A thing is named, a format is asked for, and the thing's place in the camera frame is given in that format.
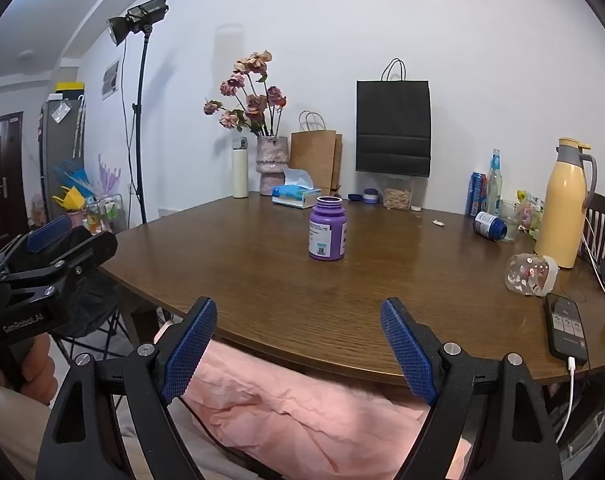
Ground brown paper bag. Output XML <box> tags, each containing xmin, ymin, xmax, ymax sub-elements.
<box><xmin>289</xmin><ymin>111</ymin><xmax>343</xmax><ymax>196</ymax></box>

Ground blue tissue box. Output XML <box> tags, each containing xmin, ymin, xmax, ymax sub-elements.
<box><xmin>271</xmin><ymin>168</ymin><xmax>322</xmax><ymax>209</ymax></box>

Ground rack of colourful household items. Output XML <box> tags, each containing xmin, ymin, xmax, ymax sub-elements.
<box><xmin>51</xmin><ymin>155</ymin><xmax>124</xmax><ymax>235</ymax></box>

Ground colourful snack packet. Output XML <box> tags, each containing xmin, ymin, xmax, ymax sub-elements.
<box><xmin>515</xmin><ymin>190</ymin><xmax>544</xmax><ymax>240</ymax></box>

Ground pink ceramic vase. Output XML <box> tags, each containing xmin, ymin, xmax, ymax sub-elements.
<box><xmin>255</xmin><ymin>135</ymin><xmax>289</xmax><ymax>196</ymax></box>

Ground person's left forearm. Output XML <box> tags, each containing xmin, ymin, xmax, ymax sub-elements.
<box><xmin>0</xmin><ymin>379</ymin><xmax>50</xmax><ymax>461</ymax></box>

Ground black studio light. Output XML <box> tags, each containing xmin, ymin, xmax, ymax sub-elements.
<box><xmin>107</xmin><ymin>0</ymin><xmax>170</xmax><ymax>45</ymax></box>

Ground black folding chair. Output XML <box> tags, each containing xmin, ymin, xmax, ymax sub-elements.
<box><xmin>50</xmin><ymin>270</ymin><xmax>138</xmax><ymax>366</ymax></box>

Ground white charging cable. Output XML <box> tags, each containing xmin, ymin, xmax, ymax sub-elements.
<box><xmin>555</xmin><ymin>356</ymin><xmax>578</xmax><ymax>445</ymax></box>

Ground dark wooden chair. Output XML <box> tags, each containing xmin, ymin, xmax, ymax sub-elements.
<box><xmin>580</xmin><ymin>193</ymin><xmax>605</xmax><ymax>273</ymax></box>

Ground yellow thermos jug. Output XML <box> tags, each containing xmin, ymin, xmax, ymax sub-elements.
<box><xmin>533</xmin><ymin>137</ymin><xmax>598</xmax><ymax>269</ymax></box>

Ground wall picture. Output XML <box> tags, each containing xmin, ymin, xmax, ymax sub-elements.
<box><xmin>101</xmin><ymin>60</ymin><xmax>120</xmax><ymax>100</ymax></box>

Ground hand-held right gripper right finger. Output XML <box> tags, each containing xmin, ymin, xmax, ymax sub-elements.
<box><xmin>380</xmin><ymin>296</ymin><xmax>566</xmax><ymax>480</ymax></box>

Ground black paper bag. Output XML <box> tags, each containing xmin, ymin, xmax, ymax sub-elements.
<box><xmin>355</xmin><ymin>58</ymin><xmax>432</xmax><ymax>178</ymax></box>

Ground dark brown door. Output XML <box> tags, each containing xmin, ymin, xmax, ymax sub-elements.
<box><xmin>0</xmin><ymin>111</ymin><xmax>30</xmax><ymax>261</ymax></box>

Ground blue drink can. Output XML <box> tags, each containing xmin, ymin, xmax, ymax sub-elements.
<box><xmin>467</xmin><ymin>172</ymin><xmax>488</xmax><ymax>217</ymax></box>

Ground white thermos bottle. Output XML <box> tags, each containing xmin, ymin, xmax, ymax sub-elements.
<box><xmin>231</xmin><ymin>136</ymin><xmax>250</xmax><ymax>199</ymax></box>

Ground clear glass bottle blue cap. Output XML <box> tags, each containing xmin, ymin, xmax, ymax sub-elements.
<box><xmin>485</xmin><ymin>149</ymin><xmax>504</xmax><ymax>217</ymax></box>

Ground dark blue pill bottle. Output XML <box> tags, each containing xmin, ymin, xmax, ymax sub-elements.
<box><xmin>473</xmin><ymin>211</ymin><xmax>509</xmax><ymax>241</ymax></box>

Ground black smartphone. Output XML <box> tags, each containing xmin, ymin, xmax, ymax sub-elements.
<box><xmin>544</xmin><ymin>292</ymin><xmax>590</xmax><ymax>367</ymax></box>

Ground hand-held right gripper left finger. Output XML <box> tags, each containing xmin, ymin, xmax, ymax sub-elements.
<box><xmin>35</xmin><ymin>296</ymin><xmax>218</xmax><ymax>480</ymax></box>

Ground purple plastic bottle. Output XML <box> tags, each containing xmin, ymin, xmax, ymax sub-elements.
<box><xmin>309</xmin><ymin>196</ymin><xmax>347</xmax><ymax>262</ymax></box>

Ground dried pink flowers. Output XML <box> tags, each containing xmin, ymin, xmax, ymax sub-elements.
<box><xmin>203</xmin><ymin>50</ymin><xmax>287</xmax><ymax>137</ymax></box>

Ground small clear drinking glass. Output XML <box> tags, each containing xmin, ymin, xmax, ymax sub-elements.
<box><xmin>499</xmin><ymin>199</ymin><xmax>522</xmax><ymax>242</ymax></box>

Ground person's left hand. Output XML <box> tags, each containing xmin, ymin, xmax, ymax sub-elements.
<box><xmin>20</xmin><ymin>334</ymin><xmax>59</xmax><ymax>406</ymax></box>

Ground clear jar of nuts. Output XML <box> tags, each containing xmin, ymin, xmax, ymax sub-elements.
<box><xmin>382</xmin><ymin>175</ymin><xmax>414</xmax><ymax>210</ymax></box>

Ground grey refrigerator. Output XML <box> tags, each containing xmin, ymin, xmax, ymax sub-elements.
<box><xmin>37</xmin><ymin>99</ymin><xmax>87</xmax><ymax>228</ymax></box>

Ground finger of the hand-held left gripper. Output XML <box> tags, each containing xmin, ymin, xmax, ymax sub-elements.
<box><xmin>5</xmin><ymin>230</ymin><xmax>119</xmax><ymax>307</ymax></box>
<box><xmin>0</xmin><ymin>215</ymin><xmax>76</xmax><ymax>271</ymax></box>

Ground person's pink pants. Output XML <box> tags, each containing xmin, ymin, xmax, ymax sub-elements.
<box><xmin>155</xmin><ymin>324</ymin><xmax>476</xmax><ymax>480</ymax></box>

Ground yellow box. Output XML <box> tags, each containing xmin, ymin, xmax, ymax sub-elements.
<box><xmin>47</xmin><ymin>81</ymin><xmax>84</xmax><ymax>102</ymax></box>

